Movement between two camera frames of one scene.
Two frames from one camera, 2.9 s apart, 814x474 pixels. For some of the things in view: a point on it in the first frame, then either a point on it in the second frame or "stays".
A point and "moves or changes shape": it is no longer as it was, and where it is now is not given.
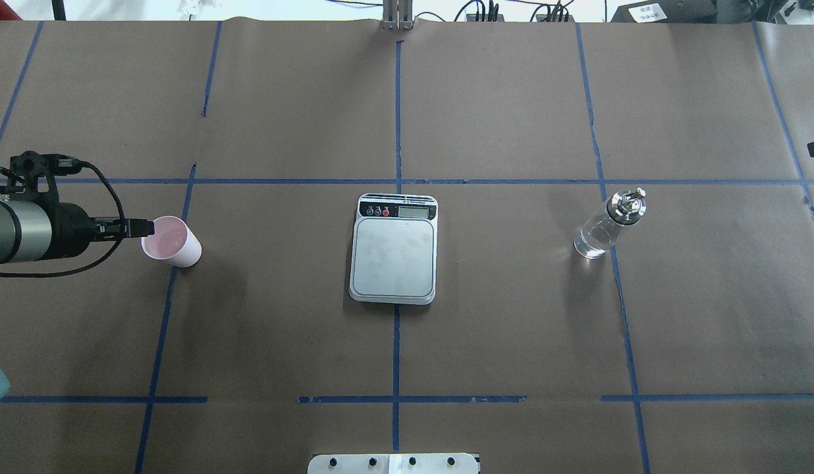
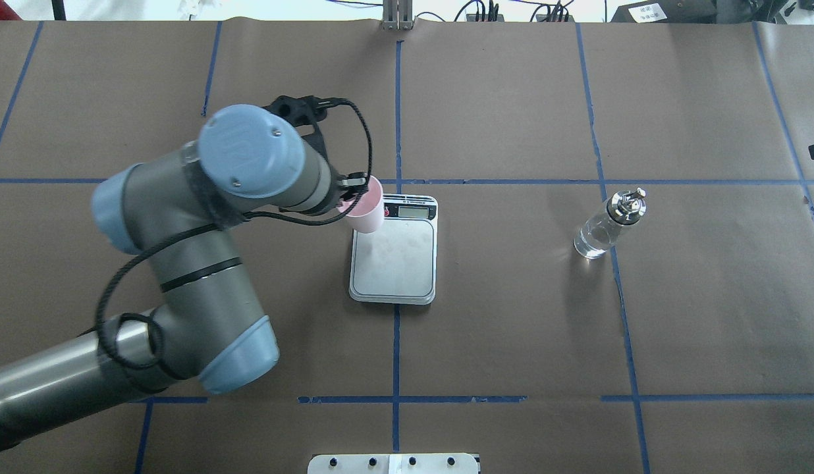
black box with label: [668, 11] stays
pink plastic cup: [174, 241] moves or changes shape
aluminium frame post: [397, 15] stays
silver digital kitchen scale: [393, 249] stays
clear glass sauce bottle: [622, 209] stays
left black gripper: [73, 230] -> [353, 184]
